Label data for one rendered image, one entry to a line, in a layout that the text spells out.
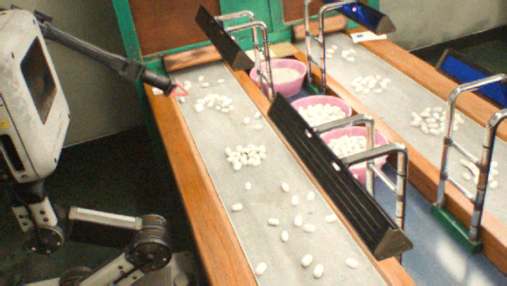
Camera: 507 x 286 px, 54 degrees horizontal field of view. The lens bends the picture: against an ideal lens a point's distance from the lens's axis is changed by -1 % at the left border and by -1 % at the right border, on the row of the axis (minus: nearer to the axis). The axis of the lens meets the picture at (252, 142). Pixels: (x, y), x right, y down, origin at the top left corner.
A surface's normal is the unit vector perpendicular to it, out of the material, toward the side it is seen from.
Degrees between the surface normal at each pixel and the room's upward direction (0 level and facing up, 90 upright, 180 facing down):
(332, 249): 0
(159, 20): 90
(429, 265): 0
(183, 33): 90
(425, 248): 0
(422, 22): 90
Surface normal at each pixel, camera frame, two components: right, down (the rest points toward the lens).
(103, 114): 0.34, 0.47
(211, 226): -0.12, -0.83
